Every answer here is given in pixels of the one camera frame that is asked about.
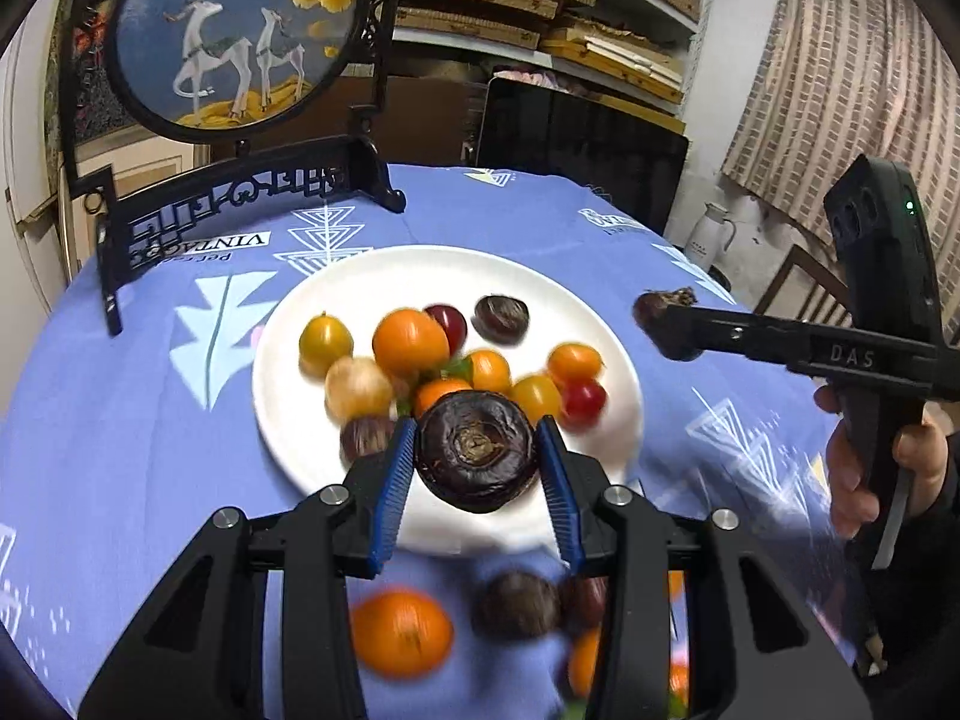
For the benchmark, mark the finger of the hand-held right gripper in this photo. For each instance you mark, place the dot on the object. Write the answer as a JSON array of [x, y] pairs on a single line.
[[727, 334]]

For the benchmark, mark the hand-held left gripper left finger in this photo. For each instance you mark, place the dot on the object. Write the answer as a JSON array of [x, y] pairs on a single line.
[[394, 495]]

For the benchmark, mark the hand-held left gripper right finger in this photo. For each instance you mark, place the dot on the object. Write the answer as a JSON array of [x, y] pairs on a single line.
[[559, 495]]

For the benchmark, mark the dark purple plum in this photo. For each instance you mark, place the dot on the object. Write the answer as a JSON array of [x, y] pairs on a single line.
[[366, 439]]

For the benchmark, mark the small dark wrinkled fruit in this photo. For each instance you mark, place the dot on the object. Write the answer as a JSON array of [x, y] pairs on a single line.
[[652, 307]]

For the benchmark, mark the large dark wrinkled fruit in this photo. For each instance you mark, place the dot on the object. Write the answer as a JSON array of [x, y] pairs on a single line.
[[476, 450]]

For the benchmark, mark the small red fruit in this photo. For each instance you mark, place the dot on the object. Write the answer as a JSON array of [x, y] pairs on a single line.
[[583, 400]]

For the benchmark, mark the mandarin with green leaf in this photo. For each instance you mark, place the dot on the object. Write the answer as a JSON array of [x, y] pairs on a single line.
[[679, 682], [439, 394]]

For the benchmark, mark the tan striped pepino melon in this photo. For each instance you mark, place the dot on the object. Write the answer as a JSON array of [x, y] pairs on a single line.
[[358, 388]]

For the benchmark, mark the orange mandarin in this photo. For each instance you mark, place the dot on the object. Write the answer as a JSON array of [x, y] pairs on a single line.
[[401, 631], [410, 341], [583, 664], [676, 585]]

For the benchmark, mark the small yellow orange citrus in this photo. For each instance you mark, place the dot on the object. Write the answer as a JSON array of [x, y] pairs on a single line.
[[325, 343]]

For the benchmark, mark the red plum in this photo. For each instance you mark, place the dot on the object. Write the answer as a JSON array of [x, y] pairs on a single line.
[[585, 600], [452, 322]]

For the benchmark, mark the white round plate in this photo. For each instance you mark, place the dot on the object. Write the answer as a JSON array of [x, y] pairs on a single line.
[[465, 270]]

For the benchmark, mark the person's right hand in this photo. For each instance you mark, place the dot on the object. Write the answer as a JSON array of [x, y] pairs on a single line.
[[847, 480]]

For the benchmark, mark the wooden slatted chair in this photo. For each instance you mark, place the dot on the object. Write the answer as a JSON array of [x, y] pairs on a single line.
[[799, 285]]

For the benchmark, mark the white thermos jug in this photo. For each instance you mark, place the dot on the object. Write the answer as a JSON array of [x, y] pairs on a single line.
[[709, 240]]

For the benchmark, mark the checked beige curtain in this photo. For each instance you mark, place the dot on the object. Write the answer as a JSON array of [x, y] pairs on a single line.
[[847, 52]]

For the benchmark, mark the black flat monitor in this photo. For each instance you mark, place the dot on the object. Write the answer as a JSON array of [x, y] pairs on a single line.
[[585, 150]]

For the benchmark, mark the blue printed tablecloth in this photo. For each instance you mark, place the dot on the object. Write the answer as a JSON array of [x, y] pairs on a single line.
[[150, 427]]

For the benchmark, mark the pink floral cloth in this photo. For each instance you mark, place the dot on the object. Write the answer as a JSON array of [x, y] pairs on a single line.
[[532, 79]]

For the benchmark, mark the shelf of stacked boxes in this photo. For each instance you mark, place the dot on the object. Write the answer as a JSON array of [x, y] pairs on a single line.
[[525, 0]]

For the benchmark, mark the leaning framed picture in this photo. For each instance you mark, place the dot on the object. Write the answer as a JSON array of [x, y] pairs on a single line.
[[135, 180]]

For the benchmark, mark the stack of patterned brocade boxes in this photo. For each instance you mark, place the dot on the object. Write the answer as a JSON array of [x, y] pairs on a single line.
[[86, 90]]

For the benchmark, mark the round deer screen black stand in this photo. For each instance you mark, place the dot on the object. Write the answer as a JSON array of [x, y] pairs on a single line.
[[225, 15]]

